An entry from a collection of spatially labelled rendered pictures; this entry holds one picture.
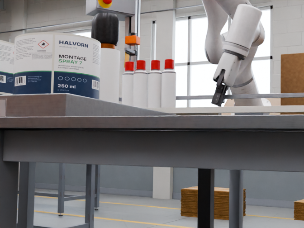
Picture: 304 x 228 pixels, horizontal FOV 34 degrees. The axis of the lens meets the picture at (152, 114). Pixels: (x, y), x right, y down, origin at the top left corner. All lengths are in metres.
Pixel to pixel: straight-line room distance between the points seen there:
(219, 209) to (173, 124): 4.93
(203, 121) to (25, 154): 0.37
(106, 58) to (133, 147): 0.65
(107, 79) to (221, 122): 0.75
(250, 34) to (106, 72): 0.49
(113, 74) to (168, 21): 6.46
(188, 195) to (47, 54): 4.81
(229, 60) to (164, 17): 6.37
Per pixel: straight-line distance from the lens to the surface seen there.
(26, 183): 2.69
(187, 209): 5.82
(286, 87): 1.79
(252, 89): 2.23
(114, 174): 8.26
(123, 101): 1.75
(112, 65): 1.46
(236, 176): 2.77
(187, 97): 1.71
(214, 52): 2.09
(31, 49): 1.12
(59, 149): 0.91
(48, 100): 0.97
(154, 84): 1.70
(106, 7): 1.89
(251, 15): 1.62
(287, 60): 1.81
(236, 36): 1.61
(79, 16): 9.05
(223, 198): 5.66
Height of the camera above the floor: 0.78
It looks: 4 degrees up
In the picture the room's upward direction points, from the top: 1 degrees clockwise
